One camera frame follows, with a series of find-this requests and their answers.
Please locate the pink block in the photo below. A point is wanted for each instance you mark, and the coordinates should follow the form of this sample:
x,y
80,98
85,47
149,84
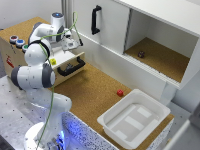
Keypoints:
x,y
120,92

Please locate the green button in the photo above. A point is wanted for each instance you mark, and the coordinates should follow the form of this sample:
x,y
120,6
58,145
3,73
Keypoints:
x,y
24,47

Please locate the white cabinet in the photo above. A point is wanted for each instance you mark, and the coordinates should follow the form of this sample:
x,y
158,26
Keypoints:
x,y
160,20

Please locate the white sliding door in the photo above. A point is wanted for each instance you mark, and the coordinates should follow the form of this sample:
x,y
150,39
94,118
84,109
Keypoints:
x,y
113,23

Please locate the red button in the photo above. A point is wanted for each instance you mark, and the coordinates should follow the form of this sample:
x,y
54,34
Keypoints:
x,y
13,39

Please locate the white plastic box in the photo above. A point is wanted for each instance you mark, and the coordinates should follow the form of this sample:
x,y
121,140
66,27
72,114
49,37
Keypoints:
x,y
133,121

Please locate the yellow block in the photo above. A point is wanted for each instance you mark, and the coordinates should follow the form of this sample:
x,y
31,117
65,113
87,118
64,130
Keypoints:
x,y
52,61

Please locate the blue button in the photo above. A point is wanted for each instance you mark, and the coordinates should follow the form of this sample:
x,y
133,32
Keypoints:
x,y
20,42

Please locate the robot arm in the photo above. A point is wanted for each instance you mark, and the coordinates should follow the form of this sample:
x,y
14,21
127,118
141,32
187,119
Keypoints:
x,y
36,78

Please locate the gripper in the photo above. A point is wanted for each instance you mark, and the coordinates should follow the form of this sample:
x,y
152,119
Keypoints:
x,y
71,41

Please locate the purple block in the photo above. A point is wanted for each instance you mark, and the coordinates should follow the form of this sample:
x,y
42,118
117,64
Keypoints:
x,y
141,54

